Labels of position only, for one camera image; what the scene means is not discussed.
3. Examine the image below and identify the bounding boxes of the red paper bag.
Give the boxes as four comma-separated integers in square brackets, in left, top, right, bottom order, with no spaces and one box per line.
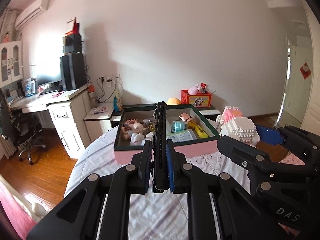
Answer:
[65,17,80,36]

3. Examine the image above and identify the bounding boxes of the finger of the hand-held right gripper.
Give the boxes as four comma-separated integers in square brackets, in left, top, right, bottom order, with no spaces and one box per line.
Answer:
[216,135,276,197]
[255,124,320,167]

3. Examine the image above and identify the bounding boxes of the black office chair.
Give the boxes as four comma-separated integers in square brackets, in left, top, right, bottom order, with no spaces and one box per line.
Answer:
[0,105,47,165]

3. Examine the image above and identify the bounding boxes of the blue white box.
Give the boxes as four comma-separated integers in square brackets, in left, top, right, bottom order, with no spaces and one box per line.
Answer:
[24,78,37,97]

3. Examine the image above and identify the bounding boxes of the black computer tower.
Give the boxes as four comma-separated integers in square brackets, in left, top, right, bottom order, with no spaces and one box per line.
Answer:
[59,52,87,91]

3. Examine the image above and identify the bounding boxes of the black power cable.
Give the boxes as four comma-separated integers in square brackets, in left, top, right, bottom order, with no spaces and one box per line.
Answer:
[96,77,118,104]

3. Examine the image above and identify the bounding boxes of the black keyboard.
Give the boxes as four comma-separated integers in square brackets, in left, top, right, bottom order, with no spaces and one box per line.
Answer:
[39,87,63,95]

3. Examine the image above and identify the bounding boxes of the red printed box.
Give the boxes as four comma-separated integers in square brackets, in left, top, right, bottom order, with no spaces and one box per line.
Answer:
[181,89,212,108]

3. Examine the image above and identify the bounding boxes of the white desk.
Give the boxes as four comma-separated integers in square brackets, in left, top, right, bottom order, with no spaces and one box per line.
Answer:
[10,84,91,159]

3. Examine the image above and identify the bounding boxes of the white door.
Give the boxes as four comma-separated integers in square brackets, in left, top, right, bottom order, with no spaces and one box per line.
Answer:
[294,45,314,125]

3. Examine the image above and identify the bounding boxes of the wall power outlets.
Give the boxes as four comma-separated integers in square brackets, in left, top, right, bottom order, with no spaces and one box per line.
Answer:
[99,74,121,83]

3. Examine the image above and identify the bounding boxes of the doll figurine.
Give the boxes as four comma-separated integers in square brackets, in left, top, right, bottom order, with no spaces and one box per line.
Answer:
[121,119,150,140]

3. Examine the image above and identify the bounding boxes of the yellow highlighter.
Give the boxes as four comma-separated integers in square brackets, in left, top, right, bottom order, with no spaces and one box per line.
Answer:
[188,121,209,139]

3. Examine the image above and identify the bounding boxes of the striped white quilt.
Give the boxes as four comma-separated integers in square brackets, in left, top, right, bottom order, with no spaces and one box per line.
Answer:
[64,119,253,240]

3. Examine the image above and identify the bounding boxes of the black comb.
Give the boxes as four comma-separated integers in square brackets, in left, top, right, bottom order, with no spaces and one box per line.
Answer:
[152,102,167,193]

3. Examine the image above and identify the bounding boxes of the dark printed jacket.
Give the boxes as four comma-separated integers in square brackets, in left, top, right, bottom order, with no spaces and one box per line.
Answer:
[0,89,13,140]

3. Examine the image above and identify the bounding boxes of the white air conditioner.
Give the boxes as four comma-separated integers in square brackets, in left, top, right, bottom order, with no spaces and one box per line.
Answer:
[14,0,50,30]

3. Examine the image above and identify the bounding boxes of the black speaker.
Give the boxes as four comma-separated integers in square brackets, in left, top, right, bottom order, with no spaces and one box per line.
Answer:
[62,34,82,54]

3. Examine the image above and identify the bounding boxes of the low black white table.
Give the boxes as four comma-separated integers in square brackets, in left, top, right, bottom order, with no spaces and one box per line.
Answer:
[110,104,222,124]

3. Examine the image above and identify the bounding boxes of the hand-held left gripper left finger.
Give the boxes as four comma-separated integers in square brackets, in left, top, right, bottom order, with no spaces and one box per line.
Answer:
[26,140,153,240]

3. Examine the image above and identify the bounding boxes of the pink blanket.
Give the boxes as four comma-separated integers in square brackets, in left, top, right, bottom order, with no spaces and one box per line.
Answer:
[0,180,38,240]

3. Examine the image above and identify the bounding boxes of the small white figurine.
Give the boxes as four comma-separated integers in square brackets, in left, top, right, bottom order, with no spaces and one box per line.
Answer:
[130,133,147,146]

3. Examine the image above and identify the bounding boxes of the white glass-door cabinet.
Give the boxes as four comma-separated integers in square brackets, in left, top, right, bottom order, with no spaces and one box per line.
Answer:
[0,41,24,88]

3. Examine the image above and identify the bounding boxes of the white pink block figure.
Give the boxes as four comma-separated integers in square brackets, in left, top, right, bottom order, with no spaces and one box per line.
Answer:
[216,106,259,146]

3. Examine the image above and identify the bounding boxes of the light blue plastic packet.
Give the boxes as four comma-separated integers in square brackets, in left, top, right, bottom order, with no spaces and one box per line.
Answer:
[166,129,197,143]

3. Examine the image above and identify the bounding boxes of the teal jar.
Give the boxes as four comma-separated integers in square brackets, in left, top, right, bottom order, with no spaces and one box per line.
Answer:
[171,121,190,133]

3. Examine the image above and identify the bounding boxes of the white nightstand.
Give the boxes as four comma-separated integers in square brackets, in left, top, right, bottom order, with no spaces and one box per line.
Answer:
[84,102,116,132]

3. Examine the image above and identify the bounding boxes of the pink storage box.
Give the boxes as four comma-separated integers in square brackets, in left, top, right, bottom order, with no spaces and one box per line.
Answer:
[114,104,220,165]

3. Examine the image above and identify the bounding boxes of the white bed frame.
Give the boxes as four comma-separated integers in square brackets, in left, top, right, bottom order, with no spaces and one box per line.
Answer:
[30,201,47,217]

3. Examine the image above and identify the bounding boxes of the snack bag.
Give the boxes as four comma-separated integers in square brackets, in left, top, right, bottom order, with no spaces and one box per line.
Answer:
[114,90,123,112]

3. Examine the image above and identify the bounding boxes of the red door decoration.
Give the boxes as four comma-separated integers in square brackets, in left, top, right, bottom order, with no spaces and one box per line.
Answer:
[299,59,312,80]

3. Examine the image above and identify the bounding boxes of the red-capped bottle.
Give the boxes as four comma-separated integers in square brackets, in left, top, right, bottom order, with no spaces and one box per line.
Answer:
[89,85,97,105]

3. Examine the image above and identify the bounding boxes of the computer monitor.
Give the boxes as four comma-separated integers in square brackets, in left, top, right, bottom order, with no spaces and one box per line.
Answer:
[35,64,63,87]

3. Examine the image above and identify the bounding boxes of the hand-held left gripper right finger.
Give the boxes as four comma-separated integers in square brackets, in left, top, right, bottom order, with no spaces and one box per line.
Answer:
[166,139,297,240]

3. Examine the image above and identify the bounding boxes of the white wardrobe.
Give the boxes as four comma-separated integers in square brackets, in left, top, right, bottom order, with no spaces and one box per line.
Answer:
[297,0,320,140]

